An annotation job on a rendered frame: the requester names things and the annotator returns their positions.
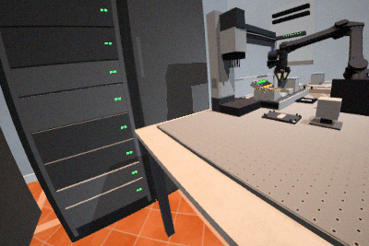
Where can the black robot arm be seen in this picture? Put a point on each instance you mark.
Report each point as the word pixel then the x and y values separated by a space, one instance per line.
pixel 357 66

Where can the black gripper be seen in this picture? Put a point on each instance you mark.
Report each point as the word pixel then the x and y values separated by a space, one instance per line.
pixel 283 66

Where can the black rectangular pad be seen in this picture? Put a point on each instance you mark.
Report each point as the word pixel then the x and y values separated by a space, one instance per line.
pixel 306 100

